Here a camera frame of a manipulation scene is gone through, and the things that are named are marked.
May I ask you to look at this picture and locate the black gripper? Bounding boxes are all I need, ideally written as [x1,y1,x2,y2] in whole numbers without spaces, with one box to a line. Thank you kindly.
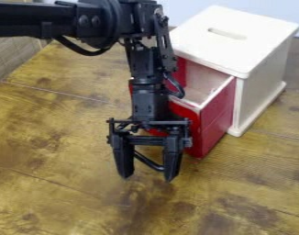
[108,81,192,182]

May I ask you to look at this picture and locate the black metal drawer handle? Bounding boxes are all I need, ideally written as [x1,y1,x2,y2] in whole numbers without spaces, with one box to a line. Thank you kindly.
[133,151,164,172]

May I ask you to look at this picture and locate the red wooden drawer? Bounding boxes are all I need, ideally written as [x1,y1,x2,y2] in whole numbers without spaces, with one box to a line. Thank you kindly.
[128,56,237,160]

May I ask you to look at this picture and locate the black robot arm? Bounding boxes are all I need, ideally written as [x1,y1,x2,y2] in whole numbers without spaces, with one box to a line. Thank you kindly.
[0,0,192,181]

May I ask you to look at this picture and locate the white wooden box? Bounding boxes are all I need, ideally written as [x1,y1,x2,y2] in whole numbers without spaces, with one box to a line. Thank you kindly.
[171,6,299,137]

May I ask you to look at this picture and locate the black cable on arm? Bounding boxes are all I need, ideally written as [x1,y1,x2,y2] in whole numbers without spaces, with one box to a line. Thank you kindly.
[163,72,187,100]

